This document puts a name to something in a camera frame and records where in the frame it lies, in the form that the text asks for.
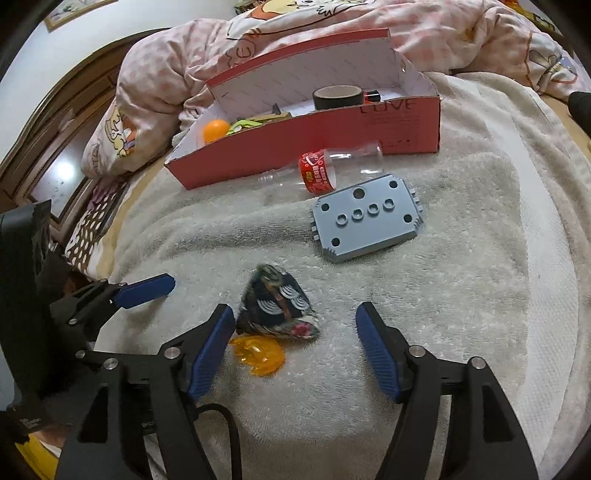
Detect green orange toy cutter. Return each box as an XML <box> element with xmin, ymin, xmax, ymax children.
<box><xmin>226</xmin><ymin>119</ymin><xmax>263</xmax><ymax>136</ymax></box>

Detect red cardboard box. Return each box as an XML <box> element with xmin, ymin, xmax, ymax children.
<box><xmin>165</xmin><ymin>29</ymin><xmax>441</xmax><ymax>190</ymax></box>

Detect clear bottle red label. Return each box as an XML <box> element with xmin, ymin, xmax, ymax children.
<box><xmin>256</xmin><ymin>142</ymin><xmax>385</xmax><ymax>203</ymax></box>

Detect grey plastic base plate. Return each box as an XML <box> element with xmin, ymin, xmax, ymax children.
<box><xmin>311</xmin><ymin>174</ymin><xmax>423</xmax><ymax>263</ymax></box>

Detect black tape roll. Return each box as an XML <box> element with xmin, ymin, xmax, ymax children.
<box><xmin>312</xmin><ymin>85</ymin><xmax>365</xmax><ymax>110</ymax></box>

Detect dark grey bracket piece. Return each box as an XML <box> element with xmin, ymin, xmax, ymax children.
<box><xmin>271</xmin><ymin>104</ymin><xmax>291</xmax><ymax>119</ymax></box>

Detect dark patterned pouch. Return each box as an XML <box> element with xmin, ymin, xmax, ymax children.
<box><xmin>236</xmin><ymin>264</ymin><xmax>321</xmax><ymax>340</ymax></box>

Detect wooden headboard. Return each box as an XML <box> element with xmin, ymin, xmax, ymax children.
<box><xmin>1</xmin><ymin>29</ymin><xmax>156</xmax><ymax>245</ymax></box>

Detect framed wall picture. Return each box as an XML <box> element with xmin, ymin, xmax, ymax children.
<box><xmin>44</xmin><ymin>0</ymin><xmax>116</xmax><ymax>32</ymax></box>

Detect orange translucent plastic piece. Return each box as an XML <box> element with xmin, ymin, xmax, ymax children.
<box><xmin>229</xmin><ymin>335</ymin><xmax>286</xmax><ymax>377</ymax></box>

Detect orange ball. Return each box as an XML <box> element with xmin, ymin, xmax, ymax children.
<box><xmin>202</xmin><ymin>119</ymin><xmax>230</xmax><ymax>144</ymax></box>

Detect white fluffy towel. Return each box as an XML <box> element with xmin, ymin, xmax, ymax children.
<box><xmin>96</xmin><ymin>73</ymin><xmax>590</xmax><ymax>479</ymax></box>

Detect polka dot pillow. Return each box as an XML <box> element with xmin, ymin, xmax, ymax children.
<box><xmin>64</xmin><ymin>178</ymin><xmax>128</xmax><ymax>278</ymax></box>

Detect pink checkered cartoon quilt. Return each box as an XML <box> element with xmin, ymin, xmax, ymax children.
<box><xmin>81</xmin><ymin>0</ymin><xmax>591</xmax><ymax>179</ymax></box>

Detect black cable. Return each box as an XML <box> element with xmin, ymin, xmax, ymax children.
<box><xmin>193</xmin><ymin>403</ymin><xmax>243</xmax><ymax>480</ymax></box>

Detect red marker pen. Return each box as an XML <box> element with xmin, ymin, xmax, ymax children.
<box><xmin>363</xmin><ymin>90</ymin><xmax>382</xmax><ymax>104</ymax></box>

